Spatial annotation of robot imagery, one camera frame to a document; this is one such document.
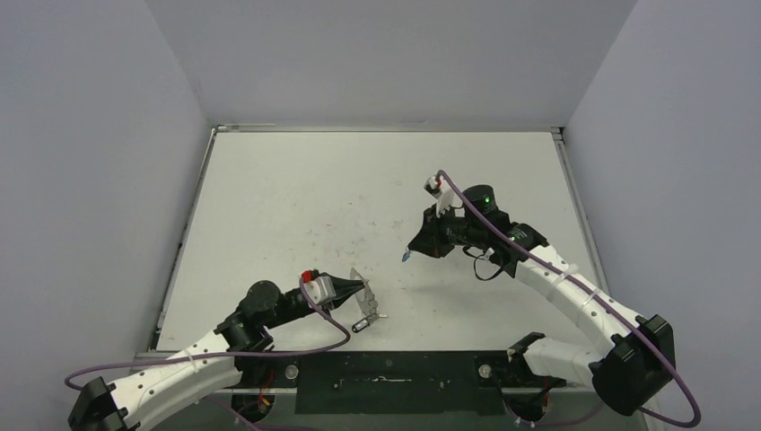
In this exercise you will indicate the clear plastic keyring holder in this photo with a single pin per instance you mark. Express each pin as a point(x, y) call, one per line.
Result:
point(366, 300)

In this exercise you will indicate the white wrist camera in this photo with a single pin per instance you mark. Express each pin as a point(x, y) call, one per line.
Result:
point(446, 199)
point(317, 289)

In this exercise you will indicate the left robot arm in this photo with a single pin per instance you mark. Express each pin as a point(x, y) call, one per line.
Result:
point(161, 388)

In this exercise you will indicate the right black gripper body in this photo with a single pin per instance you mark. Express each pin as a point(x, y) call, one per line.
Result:
point(432, 233)

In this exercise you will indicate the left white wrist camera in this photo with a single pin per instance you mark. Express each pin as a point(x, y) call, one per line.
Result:
point(317, 289)

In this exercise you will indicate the aluminium front rail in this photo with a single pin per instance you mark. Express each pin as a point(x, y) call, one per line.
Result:
point(624, 372)

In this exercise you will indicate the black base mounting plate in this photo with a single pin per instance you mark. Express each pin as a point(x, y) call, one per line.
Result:
point(396, 382)

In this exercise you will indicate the black tagged key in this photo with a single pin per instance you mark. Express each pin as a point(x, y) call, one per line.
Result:
point(360, 325)

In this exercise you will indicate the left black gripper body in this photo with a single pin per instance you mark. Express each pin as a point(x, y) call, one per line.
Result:
point(292, 310)

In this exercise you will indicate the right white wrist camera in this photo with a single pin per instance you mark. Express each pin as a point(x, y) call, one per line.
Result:
point(446, 199)

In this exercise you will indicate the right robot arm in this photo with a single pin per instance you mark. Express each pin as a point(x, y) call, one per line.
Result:
point(605, 323)

